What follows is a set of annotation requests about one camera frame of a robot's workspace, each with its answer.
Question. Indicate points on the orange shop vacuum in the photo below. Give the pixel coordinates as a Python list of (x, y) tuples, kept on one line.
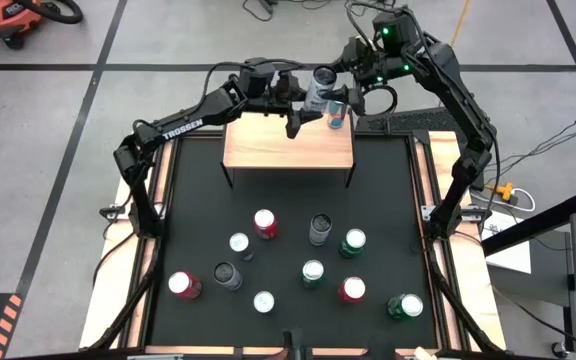
[(3, 20)]

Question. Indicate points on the silver mounting bracket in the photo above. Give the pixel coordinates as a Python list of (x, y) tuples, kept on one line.
[(428, 212)]

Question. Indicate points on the black aluminium table frame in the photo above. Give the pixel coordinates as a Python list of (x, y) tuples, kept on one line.
[(434, 265)]

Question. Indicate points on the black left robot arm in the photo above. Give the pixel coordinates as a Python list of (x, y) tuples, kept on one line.
[(218, 107)]

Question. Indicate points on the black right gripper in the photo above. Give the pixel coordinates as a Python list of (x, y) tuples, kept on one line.
[(380, 67)]

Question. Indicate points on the white paper sheet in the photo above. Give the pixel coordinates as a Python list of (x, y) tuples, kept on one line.
[(510, 260)]

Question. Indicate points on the orange power plug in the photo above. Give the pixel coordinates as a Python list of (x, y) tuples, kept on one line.
[(505, 190)]

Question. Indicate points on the green Sprite can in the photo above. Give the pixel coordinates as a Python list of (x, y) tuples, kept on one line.
[(313, 273), (405, 306), (353, 242)]

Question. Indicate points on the wooden side board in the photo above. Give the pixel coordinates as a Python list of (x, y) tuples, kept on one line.
[(480, 290), (113, 280)]

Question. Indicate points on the blue silver Red Bull can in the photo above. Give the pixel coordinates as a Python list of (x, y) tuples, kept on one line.
[(337, 117), (241, 245), (264, 302)]

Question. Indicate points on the black desk support bar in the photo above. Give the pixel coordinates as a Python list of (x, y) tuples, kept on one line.
[(538, 225)]

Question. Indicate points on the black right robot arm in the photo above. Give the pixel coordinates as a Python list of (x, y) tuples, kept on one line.
[(463, 95)]

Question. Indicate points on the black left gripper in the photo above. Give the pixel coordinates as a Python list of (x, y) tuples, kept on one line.
[(270, 102)]

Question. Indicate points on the red Fanta can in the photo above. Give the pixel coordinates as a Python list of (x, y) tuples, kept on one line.
[(352, 289), (184, 285), (265, 223)]

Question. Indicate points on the wooden shelf with black legs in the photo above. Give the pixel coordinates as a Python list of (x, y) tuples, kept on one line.
[(268, 145)]

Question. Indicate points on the caster wheel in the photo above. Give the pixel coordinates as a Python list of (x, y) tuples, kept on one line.
[(560, 349)]

